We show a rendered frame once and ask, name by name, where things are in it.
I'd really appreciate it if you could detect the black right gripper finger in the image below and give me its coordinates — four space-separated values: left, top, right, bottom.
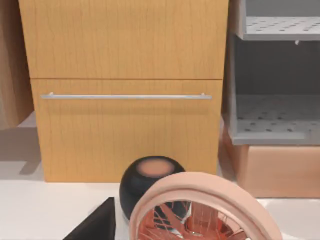
62 196 116 240

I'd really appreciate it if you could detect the pink round fan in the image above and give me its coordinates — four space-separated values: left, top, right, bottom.
129 171 283 240

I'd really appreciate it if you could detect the black round speaker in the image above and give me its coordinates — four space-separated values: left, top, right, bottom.
119 155 193 227

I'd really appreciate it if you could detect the wooden cupboard side panel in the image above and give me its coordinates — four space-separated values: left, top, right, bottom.
0 0 35 131

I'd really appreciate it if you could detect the plain wooden drawer front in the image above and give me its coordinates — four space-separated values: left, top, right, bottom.
17 0 229 80

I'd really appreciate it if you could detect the grey pierced drawer inside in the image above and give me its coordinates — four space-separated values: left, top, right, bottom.
226 0 320 146

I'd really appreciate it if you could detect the wooden drawer front with handle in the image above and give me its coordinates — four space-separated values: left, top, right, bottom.
30 78 224 183

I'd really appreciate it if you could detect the long metal handle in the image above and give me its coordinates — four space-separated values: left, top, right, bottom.
40 92 213 101

